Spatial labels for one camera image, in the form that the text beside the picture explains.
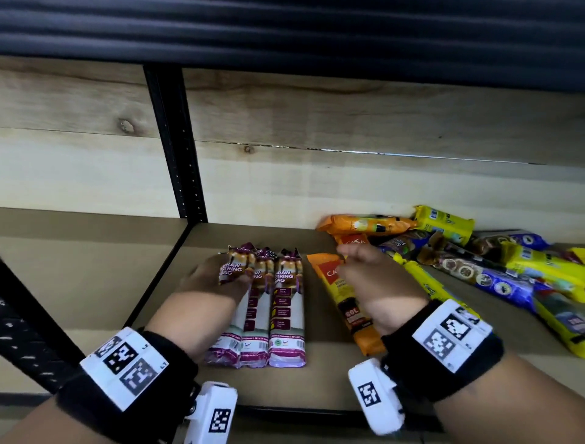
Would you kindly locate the person's right hand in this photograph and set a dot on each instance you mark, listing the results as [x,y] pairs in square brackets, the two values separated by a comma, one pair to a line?
[384,292]

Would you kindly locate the person's left hand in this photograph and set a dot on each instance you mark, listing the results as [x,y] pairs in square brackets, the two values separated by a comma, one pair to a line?
[210,279]

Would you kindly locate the orange Casa 60L packet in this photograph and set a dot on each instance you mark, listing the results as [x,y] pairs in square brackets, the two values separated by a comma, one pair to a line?
[365,225]
[354,239]
[338,297]

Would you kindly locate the drawstring bag packet purple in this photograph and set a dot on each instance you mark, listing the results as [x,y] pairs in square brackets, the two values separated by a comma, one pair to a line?
[288,320]
[256,320]
[228,338]

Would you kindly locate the black metal wooden shelf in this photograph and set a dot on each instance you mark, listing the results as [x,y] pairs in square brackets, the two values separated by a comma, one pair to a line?
[297,384]

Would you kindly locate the person's right forearm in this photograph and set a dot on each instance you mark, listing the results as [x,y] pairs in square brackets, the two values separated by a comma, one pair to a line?
[502,402]

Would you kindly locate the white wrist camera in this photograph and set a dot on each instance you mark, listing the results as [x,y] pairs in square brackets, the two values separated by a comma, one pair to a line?
[384,411]
[205,402]

